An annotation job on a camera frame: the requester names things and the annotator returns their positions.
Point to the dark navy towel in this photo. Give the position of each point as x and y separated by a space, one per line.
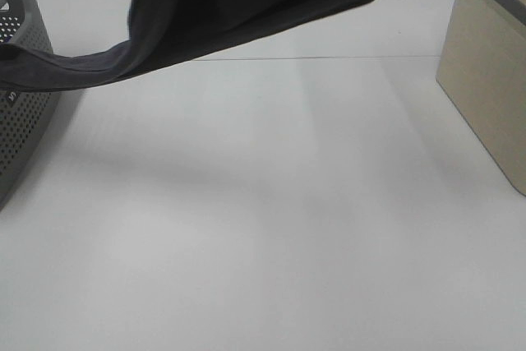
163 33

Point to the beige storage box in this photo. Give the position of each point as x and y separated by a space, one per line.
482 71

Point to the grey perforated plastic basket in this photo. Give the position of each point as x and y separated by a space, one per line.
24 116

